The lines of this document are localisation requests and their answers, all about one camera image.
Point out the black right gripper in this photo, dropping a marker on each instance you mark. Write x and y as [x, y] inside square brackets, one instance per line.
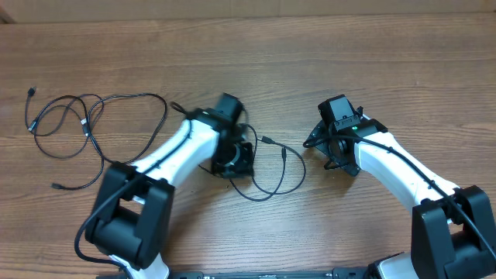
[323, 145]

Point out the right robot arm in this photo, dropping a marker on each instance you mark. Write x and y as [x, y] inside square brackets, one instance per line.
[453, 228]

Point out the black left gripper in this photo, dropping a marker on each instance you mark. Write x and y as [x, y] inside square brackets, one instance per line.
[240, 167]

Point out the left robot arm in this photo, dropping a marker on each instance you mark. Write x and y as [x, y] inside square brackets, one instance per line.
[130, 217]

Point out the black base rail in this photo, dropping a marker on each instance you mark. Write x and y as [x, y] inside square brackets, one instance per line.
[267, 275]

